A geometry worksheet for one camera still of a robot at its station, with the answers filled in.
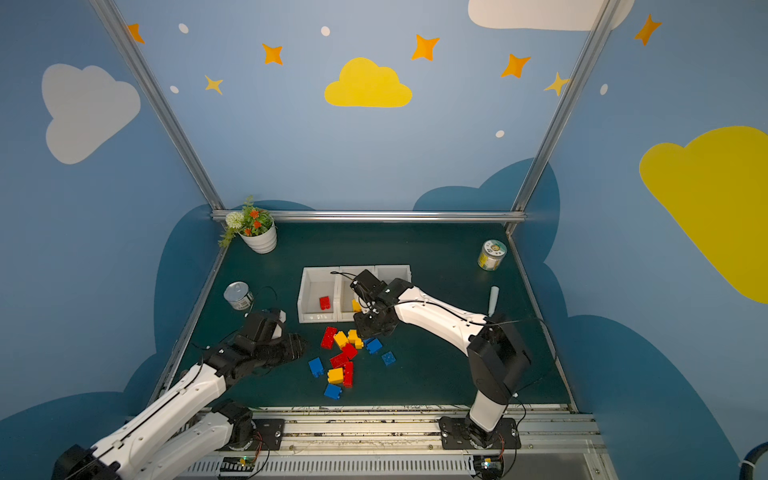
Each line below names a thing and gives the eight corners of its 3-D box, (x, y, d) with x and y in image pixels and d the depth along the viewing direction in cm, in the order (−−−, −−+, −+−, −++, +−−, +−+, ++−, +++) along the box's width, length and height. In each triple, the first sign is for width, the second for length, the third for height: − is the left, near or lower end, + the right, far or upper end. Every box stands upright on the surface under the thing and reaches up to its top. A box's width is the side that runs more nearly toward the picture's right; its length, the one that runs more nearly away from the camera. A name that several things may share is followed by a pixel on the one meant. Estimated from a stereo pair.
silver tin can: (226, 310, 98) (219, 301, 94) (234, 290, 103) (227, 281, 99) (250, 310, 98) (244, 301, 94) (257, 290, 103) (251, 281, 99)
